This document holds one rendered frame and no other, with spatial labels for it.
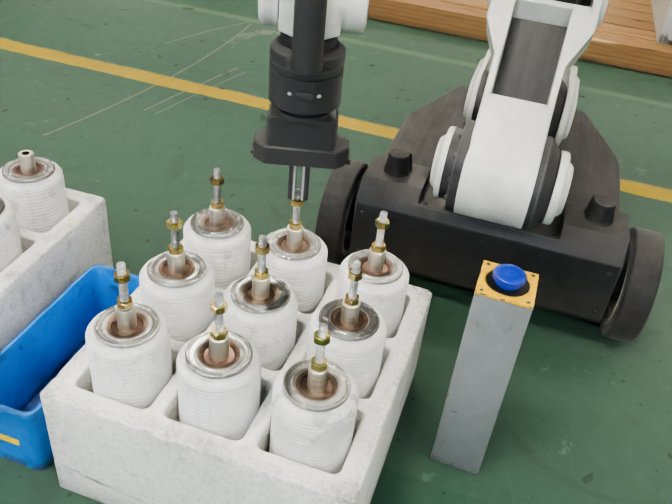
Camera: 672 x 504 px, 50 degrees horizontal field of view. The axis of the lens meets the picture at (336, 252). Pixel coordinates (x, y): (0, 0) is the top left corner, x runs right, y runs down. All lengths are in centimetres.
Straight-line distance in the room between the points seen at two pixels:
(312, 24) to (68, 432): 55
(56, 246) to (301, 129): 45
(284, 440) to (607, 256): 65
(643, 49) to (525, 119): 160
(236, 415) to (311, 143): 34
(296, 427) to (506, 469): 41
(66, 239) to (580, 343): 88
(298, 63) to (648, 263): 71
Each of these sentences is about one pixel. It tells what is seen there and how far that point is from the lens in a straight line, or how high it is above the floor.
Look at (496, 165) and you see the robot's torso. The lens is 105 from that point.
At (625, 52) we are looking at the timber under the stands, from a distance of 266.
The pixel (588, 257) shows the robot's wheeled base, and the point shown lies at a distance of 124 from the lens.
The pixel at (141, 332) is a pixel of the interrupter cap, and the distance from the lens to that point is 86.
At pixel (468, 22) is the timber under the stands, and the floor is 5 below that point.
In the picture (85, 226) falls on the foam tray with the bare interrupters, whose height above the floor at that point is 16.
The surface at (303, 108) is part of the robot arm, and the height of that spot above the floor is 48.
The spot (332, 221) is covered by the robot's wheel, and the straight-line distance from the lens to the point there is 127.
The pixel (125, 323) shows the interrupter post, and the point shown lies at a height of 26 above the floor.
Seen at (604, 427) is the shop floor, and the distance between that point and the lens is 122.
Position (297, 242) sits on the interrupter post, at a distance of 99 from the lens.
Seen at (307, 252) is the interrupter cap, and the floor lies 25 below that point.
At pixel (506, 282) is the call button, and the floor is 33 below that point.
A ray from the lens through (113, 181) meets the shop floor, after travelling 164.
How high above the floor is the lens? 84
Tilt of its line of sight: 36 degrees down
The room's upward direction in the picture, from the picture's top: 7 degrees clockwise
